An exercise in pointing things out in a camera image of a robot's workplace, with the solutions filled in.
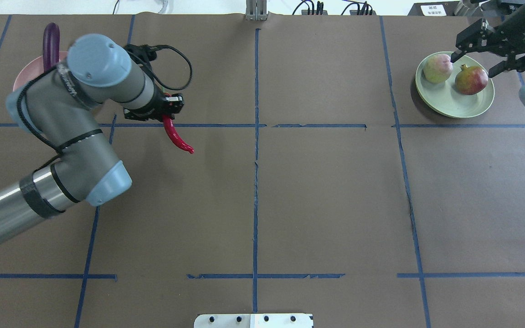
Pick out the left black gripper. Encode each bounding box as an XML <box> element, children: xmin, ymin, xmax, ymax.
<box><xmin>124</xmin><ymin>92</ymin><xmax>184</xmax><ymax>122</ymax></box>

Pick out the red chili pepper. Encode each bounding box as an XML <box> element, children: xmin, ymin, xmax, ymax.
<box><xmin>162</xmin><ymin>114</ymin><xmax>194</xmax><ymax>154</ymax></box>

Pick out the purple eggplant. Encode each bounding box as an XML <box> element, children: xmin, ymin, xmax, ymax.
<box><xmin>42</xmin><ymin>22</ymin><xmax>61</xmax><ymax>71</ymax></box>

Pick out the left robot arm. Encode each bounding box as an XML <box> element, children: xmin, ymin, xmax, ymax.
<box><xmin>0</xmin><ymin>34</ymin><xmax>184</xmax><ymax>244</ymax></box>

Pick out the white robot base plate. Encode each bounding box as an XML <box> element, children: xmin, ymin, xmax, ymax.
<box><xmin>194</xmin><ymin>313</ymin><xmax>314</xmax><ymax>328</ymax></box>

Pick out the green plate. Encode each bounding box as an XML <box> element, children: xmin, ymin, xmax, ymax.
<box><xmin>415</xmin><ymin>51</ymin><xmax>495</xmax><ymax>118</ymax></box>

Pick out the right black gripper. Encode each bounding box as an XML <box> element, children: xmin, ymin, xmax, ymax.
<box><xmin>450</xmin><ymin>19</ymin><xmax>525</xmax><ymax>78</ymax></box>

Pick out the pale green peach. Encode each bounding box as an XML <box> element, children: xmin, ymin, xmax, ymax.
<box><xmin>423</xmin><ymin>53</ymin><xmax>453</xmax><ymax>84</ymax></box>

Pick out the pink plate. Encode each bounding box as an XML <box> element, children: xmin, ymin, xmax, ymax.
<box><xmin>12</xmin><ymin>51</ymin><xmax>110</xmax><ymax>123</ymax></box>

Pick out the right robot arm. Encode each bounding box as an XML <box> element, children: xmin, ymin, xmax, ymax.
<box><xmin>451</xmin><ymin>4</ymin><xmax>525</xmax><ymax>106</ymax></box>

